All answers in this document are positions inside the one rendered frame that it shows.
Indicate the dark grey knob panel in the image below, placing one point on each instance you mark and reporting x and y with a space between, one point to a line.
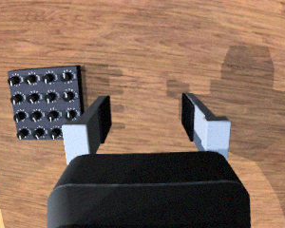
50 89

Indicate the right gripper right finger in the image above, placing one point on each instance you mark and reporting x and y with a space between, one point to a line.
209 133

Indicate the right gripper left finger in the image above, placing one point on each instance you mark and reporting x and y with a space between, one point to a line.
83 137

